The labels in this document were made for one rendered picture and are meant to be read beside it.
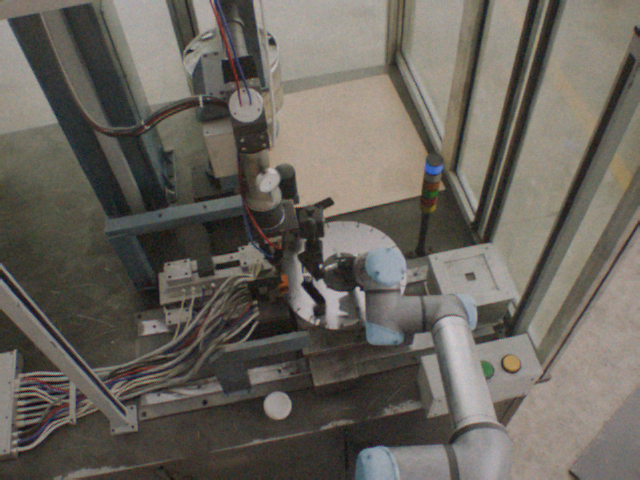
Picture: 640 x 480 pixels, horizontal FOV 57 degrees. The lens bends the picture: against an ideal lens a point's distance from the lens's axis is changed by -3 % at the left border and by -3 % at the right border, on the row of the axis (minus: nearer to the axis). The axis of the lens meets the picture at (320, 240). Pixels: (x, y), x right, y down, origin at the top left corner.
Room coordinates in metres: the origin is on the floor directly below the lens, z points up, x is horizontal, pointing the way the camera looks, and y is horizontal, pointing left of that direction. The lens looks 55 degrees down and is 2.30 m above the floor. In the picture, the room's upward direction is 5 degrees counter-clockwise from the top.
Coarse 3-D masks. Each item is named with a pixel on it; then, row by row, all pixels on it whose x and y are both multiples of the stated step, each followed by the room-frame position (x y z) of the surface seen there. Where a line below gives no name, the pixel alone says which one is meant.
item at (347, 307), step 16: (336, 224) 1.00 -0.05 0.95; (352, 224) 1.00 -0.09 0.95; (304, 240) 0.96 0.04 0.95; (336, 240) 0.95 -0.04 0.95; (352, 240) 0.94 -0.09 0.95; (368, 240) 0.94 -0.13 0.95; (384, 240) 0.93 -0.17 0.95; (288, 256) 0.91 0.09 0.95; (288, 272) 0.86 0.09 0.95; (288, 288) 0.81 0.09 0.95; (304, 288) 0.81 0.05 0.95; (320, 288) 0.80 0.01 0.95; (352, 288) 0.79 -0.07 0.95; (288, 304) 0.76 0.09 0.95; (304, 304) 0.76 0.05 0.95; (320, 304) 0.76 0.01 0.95; (336, 304) 0.75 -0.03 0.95; (352, 304) 0.75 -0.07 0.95; (320, 320) 0.71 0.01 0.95; (336, 320) 0.71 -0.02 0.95; (352, 320) 0.70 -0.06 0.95
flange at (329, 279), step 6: (342, 252) 0.90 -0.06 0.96; (330, 258) 0.88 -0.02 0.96; (324, 264) 0.87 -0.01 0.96; (330, 264) 0.87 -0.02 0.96; (324, 270) 0.85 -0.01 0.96; (330, 270) 0.85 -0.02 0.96; (336, 270) 0.84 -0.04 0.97; (330, 276) 0.83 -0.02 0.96; (330, 282) 0.81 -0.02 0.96; (336, 288) 0.79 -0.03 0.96; (342, 288) 0.79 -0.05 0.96; (348, 288) 0.79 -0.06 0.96
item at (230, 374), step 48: (144, 336) 0.80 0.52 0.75; (192, 336) 0.79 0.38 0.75; (240, 336) 0.78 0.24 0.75; (288, 336) 0.65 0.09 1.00; (336, 336) 0.71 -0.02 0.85; (480, 336) 0.72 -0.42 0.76; (144, 384) 0.66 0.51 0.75; (192, 384) 0.65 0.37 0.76; (240, 384) 0.62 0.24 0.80; (288, 384) 0.63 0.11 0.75; (336, 384) 0.60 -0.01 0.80
